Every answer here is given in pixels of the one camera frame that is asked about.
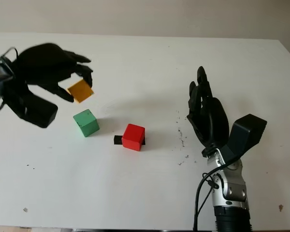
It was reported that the red wooden block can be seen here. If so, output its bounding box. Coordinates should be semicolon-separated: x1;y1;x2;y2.
122;123;145;152

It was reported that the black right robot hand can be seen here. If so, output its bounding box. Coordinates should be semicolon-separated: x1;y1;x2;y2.
186;66;230;157

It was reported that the yellow wooden block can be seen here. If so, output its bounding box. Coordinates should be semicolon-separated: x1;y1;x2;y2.
67;79;94;104

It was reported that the black tape strip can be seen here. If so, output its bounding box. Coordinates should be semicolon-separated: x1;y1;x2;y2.
113;135;146;146

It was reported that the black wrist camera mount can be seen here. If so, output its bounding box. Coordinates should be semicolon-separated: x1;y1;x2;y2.
219;114;268;162
2;82;58;129

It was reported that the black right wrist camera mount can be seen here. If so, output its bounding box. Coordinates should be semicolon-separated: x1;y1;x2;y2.
219;114;268;162

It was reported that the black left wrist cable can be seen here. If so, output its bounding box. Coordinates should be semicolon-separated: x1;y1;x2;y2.
0;47;18;119

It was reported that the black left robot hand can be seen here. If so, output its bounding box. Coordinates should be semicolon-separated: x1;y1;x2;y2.
13;43;94;103

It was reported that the green wooden block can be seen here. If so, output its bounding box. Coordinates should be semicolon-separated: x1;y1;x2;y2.
72;109;100;138

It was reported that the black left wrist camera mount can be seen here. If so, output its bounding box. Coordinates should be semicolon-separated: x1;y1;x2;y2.
2;82;58;129

